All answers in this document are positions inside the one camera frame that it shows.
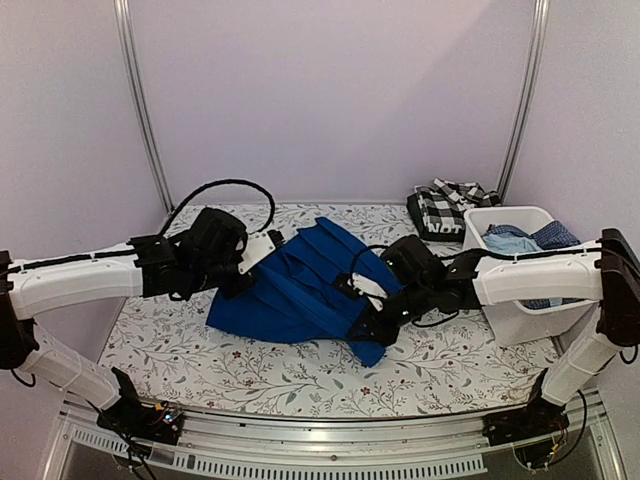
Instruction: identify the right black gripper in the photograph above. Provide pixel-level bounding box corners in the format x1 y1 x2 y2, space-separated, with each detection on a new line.
346 278 434 347

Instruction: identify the blue pleated skirt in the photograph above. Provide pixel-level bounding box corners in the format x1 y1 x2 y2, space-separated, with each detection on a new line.
205 217 401 367

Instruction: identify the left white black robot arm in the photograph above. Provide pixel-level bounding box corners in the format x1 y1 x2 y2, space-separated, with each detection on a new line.
1 208 274 434

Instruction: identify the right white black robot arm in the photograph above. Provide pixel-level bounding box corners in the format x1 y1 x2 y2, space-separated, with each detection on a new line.
346 229 639 436

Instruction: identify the white plastic laundry basket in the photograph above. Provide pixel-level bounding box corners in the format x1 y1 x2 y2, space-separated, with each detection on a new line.
463 206 593 346

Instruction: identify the floral patterned table mat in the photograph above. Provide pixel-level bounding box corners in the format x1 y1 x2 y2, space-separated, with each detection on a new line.
97 202 566 419

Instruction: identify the dark green printed garment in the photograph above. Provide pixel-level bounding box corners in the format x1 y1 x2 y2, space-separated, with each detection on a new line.
406 191 466 242

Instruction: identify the black white checkered garment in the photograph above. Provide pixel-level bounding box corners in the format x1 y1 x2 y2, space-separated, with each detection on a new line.
414 178 502 223

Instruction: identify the light blue shirt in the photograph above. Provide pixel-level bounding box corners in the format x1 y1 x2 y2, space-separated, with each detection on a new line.
483 233 541 255

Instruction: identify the dark blue checkered garment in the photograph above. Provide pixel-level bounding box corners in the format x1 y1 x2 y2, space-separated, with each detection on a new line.
482 220 581 251

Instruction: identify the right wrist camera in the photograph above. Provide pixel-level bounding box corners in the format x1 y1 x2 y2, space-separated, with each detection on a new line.
332 273 387 300

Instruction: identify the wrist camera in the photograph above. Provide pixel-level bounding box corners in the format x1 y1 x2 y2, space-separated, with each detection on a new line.
332 273 387 300
238 230 285 275

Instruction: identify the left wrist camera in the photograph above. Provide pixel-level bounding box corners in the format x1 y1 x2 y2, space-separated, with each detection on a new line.
238 230 285 275

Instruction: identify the left black cable loop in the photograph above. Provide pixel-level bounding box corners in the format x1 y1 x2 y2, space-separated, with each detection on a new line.
159 178 277 241

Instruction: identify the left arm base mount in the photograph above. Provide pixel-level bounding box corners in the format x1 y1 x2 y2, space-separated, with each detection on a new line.
97 367 184 446

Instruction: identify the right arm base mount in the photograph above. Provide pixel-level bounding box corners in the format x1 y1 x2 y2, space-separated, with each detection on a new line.
482 398 569 446

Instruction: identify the left aluminium frame post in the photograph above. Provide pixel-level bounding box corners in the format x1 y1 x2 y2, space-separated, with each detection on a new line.
113 0 174 213

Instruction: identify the aluminium frame post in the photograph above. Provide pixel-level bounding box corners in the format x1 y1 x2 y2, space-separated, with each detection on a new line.
497 0 551 201
113 0 174 213

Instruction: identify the right aluminium frame post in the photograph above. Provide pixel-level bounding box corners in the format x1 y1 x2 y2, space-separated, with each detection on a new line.
497 0 551 201

